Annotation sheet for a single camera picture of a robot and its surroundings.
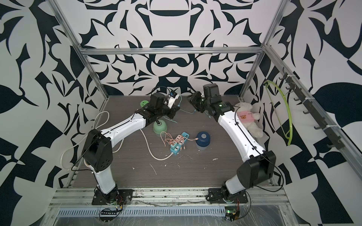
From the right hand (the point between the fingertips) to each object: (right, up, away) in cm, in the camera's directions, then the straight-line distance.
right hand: (186, 96), depth 77 cm
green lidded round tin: (-31, -2, +32) cm, 45 cm away
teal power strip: (-7, -31, +12) cm, 33 cm away
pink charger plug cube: (-4, -25, +10) cm, 27 cm away
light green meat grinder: (-17, -18, +13) cm, 28 cm away
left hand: (-5, -3, +9) cm, 11 cm away
